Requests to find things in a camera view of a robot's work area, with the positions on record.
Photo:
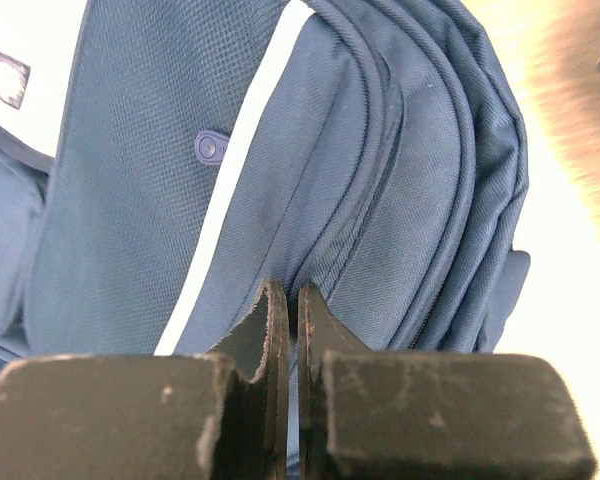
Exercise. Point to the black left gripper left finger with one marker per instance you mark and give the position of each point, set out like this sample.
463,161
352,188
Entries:
219,415

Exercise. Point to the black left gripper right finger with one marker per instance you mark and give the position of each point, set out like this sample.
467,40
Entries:
367,414

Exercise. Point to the navy blue student backpack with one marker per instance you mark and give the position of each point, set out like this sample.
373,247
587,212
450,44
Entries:
159,160

